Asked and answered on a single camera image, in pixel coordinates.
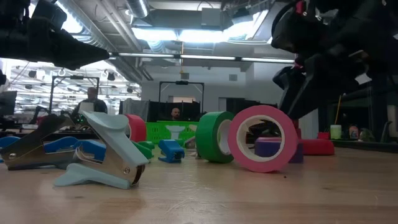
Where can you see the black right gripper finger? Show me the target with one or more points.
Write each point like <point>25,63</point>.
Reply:
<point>292,28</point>
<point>295,93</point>

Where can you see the long ceiling light bar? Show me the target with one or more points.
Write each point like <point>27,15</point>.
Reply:
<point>202,56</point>

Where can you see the green plastic basket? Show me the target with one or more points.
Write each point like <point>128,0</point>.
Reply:
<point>155,132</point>

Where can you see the grey cloth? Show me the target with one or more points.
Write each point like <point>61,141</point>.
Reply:
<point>136,109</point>

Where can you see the black station frame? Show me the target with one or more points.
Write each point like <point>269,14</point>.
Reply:
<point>74,77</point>
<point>182,82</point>

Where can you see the red desk lamp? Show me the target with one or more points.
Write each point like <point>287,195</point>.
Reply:
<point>317,147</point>

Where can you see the red tape roll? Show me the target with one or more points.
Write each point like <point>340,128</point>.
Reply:
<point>138,127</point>

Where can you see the person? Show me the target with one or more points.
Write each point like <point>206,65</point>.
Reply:
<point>93,104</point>
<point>175,114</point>

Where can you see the light blue staple remover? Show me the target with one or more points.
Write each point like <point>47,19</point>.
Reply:
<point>115,137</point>

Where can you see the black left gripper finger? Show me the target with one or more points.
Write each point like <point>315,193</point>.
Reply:
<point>68,49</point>

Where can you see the pink tape roll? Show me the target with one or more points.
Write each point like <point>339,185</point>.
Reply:
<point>264,109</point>

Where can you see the green tape roll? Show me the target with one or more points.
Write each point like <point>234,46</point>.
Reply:
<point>208,137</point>

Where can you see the green stapler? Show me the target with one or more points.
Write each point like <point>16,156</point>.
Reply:
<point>147,144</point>
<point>141,152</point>

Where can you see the black partition curtain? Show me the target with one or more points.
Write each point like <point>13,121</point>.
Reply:
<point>161,110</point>

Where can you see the silver air duct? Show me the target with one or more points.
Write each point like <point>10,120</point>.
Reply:
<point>136,7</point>

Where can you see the small red box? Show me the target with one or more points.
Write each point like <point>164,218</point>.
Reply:
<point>323,135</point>

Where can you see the dark grey staple remover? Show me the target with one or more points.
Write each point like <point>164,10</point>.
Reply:
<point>28,149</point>

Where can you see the green cup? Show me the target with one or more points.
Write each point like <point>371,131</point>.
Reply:
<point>335,132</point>

